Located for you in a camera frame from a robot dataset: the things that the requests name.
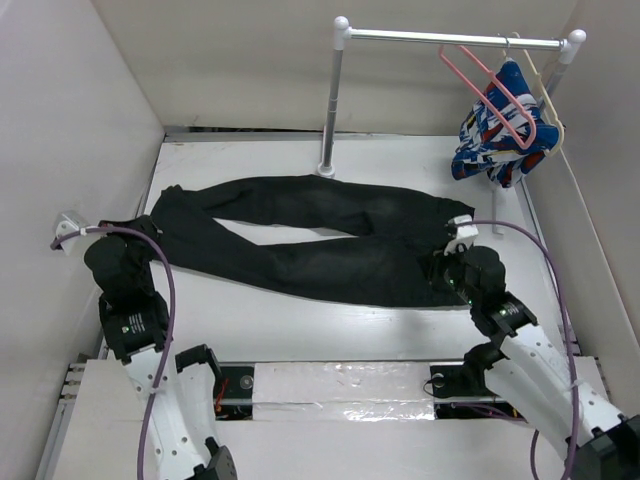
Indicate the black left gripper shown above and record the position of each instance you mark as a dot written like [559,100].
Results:
[143,223]

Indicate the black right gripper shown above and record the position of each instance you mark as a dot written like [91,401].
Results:
[439,259]

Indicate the black trousers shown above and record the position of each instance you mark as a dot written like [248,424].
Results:
[380,257]

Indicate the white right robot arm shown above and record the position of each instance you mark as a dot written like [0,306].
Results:
[519,364]

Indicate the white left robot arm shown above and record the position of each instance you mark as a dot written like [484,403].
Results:
[179,391]

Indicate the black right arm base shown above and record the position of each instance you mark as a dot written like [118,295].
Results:
[457,395]

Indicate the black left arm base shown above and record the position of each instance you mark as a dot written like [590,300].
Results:
[233,398]

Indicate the cream plastic hanger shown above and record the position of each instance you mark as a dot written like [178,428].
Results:
[532,127]

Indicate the blue patterned garment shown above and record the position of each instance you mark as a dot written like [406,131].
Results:
[486,146]

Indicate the white metal clothes rack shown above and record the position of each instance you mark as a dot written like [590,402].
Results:
[567,48]

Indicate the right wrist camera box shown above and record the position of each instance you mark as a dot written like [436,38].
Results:
[462,233]

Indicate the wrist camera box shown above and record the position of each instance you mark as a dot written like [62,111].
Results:
[68,222]
[462,233]

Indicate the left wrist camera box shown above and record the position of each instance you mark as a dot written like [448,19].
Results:
[68,222]

